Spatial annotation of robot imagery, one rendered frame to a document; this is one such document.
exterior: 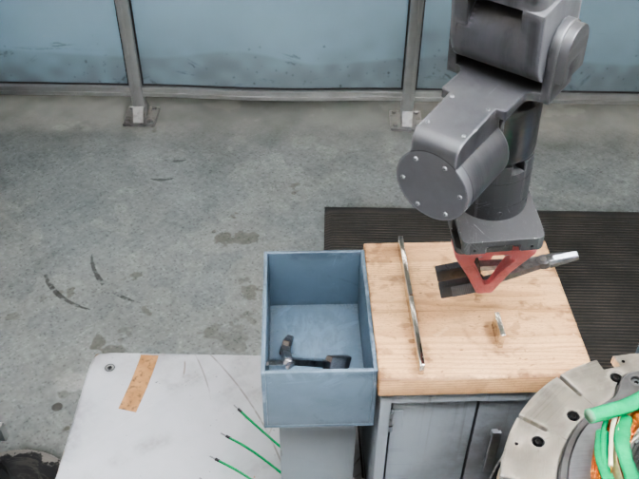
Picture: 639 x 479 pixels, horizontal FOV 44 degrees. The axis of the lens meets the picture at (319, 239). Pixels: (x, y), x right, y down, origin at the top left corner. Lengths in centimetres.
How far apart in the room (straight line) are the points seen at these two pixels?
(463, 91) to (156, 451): 66
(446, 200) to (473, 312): 28
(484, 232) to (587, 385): 18
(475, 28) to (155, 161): 238
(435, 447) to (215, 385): 37
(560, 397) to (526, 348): 9
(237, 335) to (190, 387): 111
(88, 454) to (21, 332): 131
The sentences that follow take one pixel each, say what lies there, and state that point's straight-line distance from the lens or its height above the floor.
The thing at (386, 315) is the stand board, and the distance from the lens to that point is 79.
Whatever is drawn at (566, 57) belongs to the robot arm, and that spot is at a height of 139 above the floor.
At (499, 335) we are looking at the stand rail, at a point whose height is 108.
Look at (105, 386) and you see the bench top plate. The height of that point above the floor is 78.
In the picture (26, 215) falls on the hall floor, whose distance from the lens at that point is 274.
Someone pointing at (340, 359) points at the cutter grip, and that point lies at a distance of 82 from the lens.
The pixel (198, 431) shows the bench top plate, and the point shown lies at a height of 78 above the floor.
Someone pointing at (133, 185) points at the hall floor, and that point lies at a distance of 277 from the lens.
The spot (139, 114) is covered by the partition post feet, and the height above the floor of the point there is 4.
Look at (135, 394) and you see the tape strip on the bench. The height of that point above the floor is 78.
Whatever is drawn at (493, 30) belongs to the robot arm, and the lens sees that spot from 55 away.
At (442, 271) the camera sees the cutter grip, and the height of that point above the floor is 114.
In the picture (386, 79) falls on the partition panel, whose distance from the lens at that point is 296.
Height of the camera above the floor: 164
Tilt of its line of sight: 41 degrees down
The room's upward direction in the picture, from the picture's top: 1 degrees clockwise
